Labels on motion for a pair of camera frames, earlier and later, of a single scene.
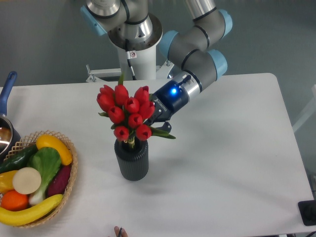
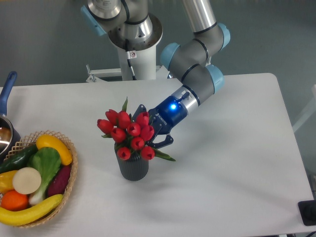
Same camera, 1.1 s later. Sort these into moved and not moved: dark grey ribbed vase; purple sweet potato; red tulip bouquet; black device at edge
Moved: red tulip bouquet
Not moved: black device at edge; purple sweet potato; dark grey ribbed vase
